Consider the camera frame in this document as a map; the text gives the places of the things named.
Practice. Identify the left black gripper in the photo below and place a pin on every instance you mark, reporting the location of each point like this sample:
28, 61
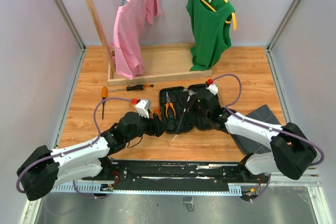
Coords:
156, 127

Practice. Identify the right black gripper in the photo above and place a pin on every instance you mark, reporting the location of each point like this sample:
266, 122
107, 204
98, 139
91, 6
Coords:
194, 101

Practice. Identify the steel claw hammer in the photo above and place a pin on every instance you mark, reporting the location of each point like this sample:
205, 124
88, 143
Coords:
185, 109

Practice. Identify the black plastic tool case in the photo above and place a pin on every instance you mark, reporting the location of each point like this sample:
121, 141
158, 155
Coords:
178, 97

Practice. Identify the orange handled pliers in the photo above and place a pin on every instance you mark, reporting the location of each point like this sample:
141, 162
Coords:
169, 108

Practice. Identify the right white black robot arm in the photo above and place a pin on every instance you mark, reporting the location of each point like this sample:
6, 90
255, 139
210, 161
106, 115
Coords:
290, 152

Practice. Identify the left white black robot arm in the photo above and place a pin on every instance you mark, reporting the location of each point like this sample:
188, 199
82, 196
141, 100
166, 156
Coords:
46, 169

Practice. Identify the black orange screwdriver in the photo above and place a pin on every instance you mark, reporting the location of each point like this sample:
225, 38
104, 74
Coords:
138, 87

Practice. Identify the wooden clothes rack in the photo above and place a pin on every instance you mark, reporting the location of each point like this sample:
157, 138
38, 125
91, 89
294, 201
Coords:
164, 62

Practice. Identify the grey folded cloth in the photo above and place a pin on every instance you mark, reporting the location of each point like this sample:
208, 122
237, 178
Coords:
251, 134

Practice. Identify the small orange screwdriver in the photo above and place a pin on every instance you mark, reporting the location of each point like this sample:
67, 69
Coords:
104, 95

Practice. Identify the green tank top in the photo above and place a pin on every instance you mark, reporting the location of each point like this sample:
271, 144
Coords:
210, 23

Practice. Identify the pink t-shirt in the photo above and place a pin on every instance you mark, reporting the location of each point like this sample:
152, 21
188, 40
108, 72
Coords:
128, 26

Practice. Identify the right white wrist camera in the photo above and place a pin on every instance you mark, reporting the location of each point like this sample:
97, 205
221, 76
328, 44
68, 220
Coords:
211, 86

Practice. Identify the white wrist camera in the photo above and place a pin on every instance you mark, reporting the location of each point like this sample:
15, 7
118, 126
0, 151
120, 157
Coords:
211, 86
142, 107

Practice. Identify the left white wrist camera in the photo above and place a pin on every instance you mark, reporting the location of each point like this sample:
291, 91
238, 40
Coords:
142, 107

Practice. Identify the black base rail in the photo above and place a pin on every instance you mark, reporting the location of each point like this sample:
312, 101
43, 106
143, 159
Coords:
171, 176

